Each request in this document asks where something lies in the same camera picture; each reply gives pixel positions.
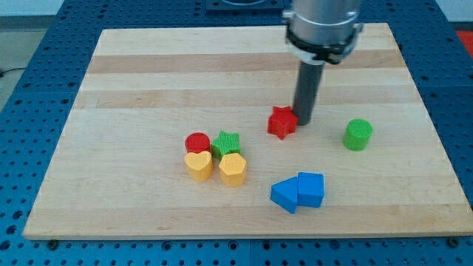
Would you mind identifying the red star block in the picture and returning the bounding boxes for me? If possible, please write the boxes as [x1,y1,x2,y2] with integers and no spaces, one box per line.
[267,106,298,140]

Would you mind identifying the green star block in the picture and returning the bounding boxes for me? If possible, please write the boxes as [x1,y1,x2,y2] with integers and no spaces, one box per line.
[211,131,241,160]

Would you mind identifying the green cylinder block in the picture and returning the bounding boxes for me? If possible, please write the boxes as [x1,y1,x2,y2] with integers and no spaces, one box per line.
[342,119,373,151]

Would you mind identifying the yellow hexagon block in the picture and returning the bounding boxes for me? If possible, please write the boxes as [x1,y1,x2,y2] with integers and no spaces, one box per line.
[219,153,248,187]

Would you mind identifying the wooden board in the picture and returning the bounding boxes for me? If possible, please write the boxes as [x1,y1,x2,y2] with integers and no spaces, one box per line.
[23,24,472,240]

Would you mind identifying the yellow heart block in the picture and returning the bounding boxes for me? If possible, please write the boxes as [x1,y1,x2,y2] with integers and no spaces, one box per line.
[184,151,214,183]

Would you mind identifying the red cylinder block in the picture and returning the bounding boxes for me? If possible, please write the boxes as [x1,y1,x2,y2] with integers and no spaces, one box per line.
[185,132,211,154]

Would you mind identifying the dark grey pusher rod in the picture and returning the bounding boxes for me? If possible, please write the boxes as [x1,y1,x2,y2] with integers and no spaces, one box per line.
[292,61,324,126]

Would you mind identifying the blue square block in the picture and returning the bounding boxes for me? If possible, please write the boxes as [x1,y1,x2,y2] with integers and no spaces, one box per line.
[297,172,324,208]

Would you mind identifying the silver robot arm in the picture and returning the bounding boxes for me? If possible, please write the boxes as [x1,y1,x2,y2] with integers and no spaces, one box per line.
[282,0,363,65]

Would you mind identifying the black cable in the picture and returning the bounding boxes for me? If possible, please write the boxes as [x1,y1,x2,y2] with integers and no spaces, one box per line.
[0,66,26,78]

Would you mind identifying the blue triangle block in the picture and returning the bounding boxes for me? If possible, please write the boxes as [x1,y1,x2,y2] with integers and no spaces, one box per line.
[270,177,298,214]

